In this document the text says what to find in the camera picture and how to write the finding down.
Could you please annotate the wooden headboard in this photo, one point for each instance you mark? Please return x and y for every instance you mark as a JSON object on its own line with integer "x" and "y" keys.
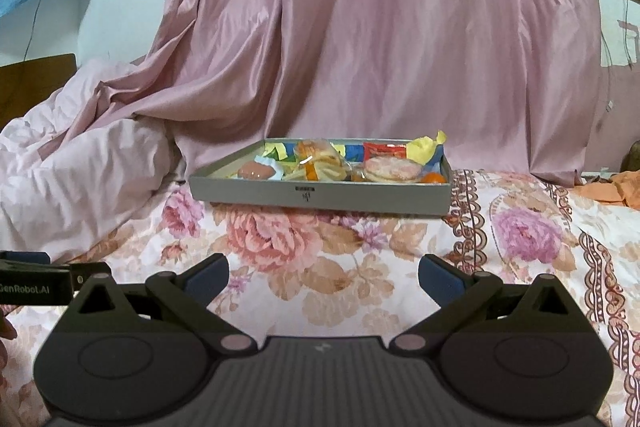
{"x": 35, "y": 82}

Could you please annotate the clear bread packet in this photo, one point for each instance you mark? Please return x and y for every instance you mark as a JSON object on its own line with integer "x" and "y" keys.
{"x": 320, "y": 169}

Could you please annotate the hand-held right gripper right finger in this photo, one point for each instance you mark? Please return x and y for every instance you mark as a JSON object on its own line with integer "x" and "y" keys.
{"x": 440, "y": 274}

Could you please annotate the floral bedsheet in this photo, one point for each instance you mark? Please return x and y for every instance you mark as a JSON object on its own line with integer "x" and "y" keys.
{"x": 325, "y": 247}

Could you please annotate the pink satin curtain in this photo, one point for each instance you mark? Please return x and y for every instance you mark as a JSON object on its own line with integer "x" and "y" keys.
{"x": 375, "y": 32}

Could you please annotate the orange cloth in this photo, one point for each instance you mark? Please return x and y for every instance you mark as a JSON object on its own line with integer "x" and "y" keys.
{"x": 615, "y": 189}

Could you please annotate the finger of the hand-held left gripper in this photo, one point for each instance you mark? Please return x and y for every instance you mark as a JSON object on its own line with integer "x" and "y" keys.
{"x": 25, "y": 257}
{"x": 85, "y": 277}

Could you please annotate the small orange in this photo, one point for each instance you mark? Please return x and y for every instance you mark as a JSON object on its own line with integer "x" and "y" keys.
{"x": 434, "y": 178}

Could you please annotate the clear cookie packet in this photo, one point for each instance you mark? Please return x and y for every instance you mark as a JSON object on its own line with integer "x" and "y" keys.
{"x": 315, "y": 150}

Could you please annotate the red snack packet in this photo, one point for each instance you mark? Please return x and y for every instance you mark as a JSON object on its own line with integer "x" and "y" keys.
{"x": 385, "y": 150}

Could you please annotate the pale pink quilt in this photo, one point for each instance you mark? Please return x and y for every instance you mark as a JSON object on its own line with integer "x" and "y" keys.
{"x": 75, "y": 167}

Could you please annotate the grey cardboard box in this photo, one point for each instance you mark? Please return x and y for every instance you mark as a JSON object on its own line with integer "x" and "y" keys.
{"x": 350, "y": 197}

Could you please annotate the round pastry clear packet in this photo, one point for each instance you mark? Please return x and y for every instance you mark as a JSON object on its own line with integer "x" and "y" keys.
{"x": 390, "y": 169}

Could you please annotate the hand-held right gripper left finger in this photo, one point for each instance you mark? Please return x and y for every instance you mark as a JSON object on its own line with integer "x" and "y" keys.
{"x": 207, "y": 277}

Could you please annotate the person's left hand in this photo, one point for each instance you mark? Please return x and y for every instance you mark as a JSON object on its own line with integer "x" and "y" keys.
{"x": 6, "y": 329}

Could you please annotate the crumpled yellow paper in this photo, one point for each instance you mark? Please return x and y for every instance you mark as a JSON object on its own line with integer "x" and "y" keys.
{"x": 422, "y": 149}

